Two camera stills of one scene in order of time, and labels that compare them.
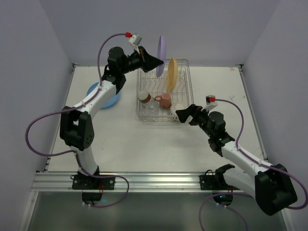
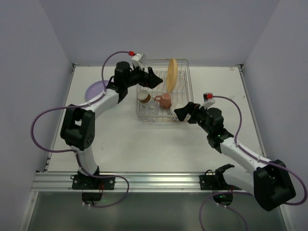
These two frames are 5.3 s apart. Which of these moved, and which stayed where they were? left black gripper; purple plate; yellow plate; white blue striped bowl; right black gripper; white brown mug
Moved: purple plate; left black gripper
Stayed: right black gripper; yellow plate; white brown mug; white blue striped bowl
